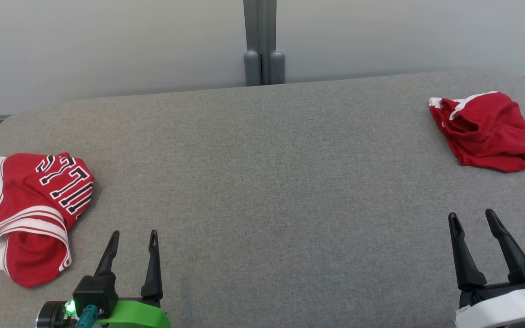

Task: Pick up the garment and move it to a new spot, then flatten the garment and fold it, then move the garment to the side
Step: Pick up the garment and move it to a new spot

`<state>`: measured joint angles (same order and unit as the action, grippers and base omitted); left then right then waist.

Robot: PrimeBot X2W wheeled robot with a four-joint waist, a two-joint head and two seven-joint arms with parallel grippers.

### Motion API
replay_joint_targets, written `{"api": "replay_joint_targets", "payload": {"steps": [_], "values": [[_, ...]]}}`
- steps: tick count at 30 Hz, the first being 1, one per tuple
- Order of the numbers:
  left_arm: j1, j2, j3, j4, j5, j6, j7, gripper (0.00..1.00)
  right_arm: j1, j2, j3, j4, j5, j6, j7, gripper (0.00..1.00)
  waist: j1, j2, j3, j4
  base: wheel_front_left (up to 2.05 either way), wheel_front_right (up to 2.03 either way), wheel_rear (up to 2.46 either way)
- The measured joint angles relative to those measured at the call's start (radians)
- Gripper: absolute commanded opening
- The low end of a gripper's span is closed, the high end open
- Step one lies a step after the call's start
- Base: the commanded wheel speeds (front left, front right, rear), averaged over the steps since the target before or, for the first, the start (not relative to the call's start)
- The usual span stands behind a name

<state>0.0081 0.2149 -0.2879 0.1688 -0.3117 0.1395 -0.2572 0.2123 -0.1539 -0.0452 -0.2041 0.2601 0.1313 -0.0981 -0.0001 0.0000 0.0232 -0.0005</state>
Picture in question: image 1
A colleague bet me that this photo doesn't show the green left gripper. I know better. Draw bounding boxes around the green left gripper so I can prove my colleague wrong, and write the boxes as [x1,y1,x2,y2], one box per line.
[94,230,171,328]

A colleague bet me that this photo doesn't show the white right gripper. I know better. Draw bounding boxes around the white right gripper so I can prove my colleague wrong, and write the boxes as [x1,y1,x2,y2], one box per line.
[448,209,525,328]

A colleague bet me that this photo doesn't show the red shorts with white stripe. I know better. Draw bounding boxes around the red shorts with white stripe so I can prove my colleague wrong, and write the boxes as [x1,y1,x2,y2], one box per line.
[428,91,525,174]

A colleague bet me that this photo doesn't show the red white lettered jersey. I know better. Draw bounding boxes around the red white lettered jersey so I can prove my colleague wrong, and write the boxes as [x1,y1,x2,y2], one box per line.
[0,152,95,289]

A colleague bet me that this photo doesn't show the grey fabric padded surface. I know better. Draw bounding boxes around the grey fabric padded surface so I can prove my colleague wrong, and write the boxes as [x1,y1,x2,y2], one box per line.
[0,68,525,328]

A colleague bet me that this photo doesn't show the teal cable connector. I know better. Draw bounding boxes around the teal cable connector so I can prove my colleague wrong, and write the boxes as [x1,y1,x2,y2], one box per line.
[76,304,98,328]

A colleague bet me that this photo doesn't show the grey partition post with feet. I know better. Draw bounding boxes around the grey partition post with feet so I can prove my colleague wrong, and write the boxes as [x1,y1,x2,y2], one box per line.
[243,0,286,86]

